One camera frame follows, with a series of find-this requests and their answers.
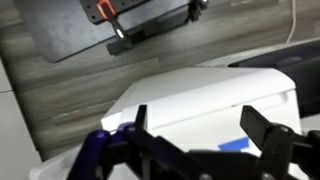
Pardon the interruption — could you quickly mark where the white office copier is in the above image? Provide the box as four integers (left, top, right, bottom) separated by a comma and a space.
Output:
196, 36, 320, 134

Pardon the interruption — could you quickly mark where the white cable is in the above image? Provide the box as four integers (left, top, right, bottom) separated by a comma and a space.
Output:
285, 0, 298, 45

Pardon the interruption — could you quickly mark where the orange handled tool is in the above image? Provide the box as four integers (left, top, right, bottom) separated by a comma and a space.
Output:
96, 0, 130, 40

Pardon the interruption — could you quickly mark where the white copier finisher unit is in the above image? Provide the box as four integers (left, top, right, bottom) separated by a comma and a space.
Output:
29, 66, 303, 180

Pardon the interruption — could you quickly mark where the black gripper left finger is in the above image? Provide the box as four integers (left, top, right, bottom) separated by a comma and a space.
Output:
129, 104, 188, 180

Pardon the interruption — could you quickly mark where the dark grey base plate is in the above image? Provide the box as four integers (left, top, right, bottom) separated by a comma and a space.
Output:
13, 0, 201, 64

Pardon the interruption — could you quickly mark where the black perforated breadboard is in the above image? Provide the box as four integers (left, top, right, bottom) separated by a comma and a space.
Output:
78, 0, 152, 25

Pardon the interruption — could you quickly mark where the blue tape piece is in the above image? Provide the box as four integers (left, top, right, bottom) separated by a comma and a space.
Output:
218, 137, 251, 153

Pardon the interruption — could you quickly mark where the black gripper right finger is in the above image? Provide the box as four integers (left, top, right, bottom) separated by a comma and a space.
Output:
239, 105, 320, 180

